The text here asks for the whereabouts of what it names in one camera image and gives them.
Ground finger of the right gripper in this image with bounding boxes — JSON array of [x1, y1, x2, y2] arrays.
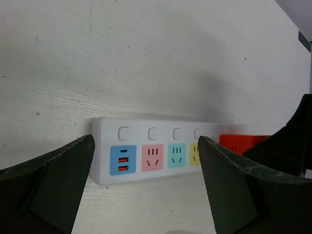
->
[[243, 94, 312, 177]]

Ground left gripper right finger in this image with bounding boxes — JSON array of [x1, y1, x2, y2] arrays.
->
[[198, 136, 312, 234]]

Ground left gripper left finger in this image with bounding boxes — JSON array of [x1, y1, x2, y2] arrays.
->
[[0, 135, 95, 234]]

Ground red cube socket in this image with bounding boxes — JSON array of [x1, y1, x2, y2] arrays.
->
[[219, 134, 270, 156]]

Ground white multicolour power strip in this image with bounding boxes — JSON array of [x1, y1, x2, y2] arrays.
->
[[89, 117, 247, 186]]

